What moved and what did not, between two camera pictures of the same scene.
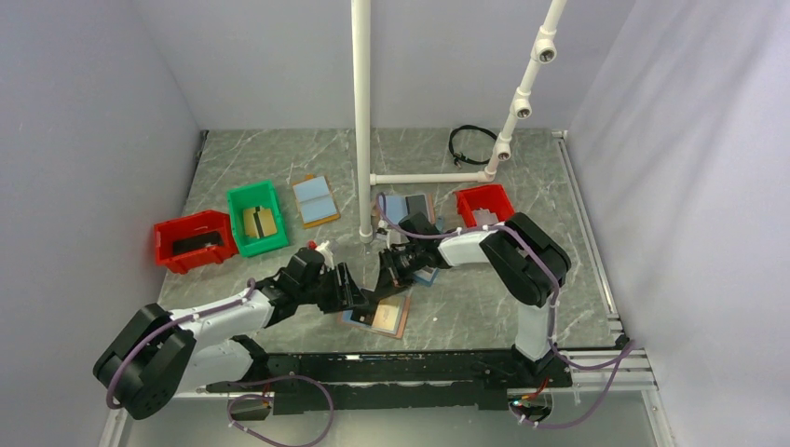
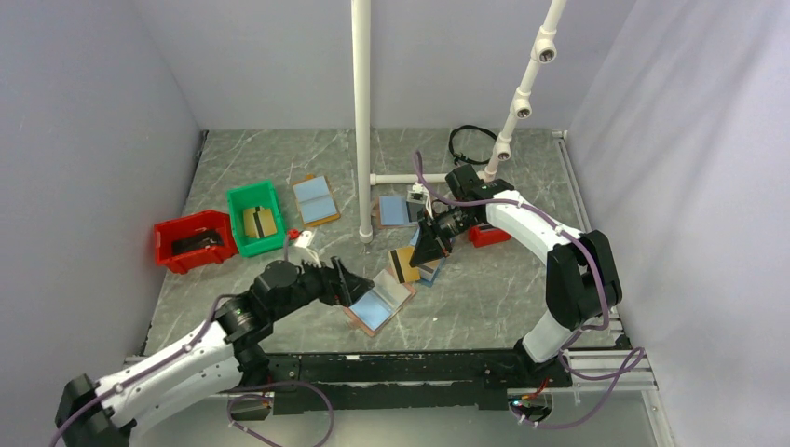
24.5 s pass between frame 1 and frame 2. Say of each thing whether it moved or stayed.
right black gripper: moved
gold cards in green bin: stayed
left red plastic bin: stayed
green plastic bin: stayed
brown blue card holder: moved
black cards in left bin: stayed
